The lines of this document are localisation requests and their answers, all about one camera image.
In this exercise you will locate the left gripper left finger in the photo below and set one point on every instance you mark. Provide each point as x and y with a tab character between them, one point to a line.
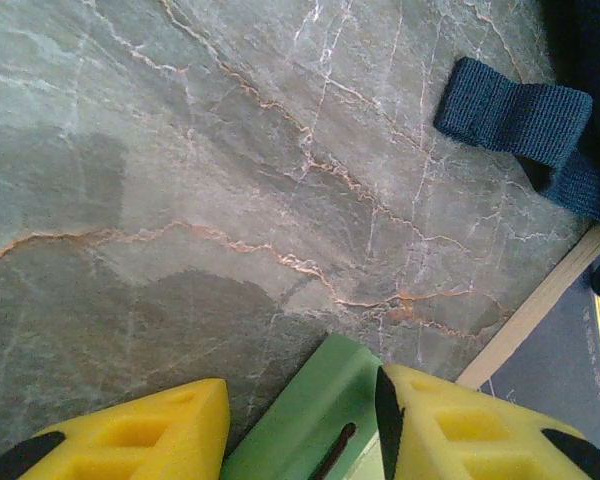
140	440

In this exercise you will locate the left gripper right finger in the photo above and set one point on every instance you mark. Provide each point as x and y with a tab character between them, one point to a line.
470	435

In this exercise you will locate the navy book with flower print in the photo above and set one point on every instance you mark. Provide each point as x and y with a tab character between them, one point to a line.
555	360

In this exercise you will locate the green card holder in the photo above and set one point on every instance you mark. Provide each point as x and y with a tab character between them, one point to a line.
315	410

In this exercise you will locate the navy blue backpack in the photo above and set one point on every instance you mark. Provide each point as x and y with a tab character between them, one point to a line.
520	120

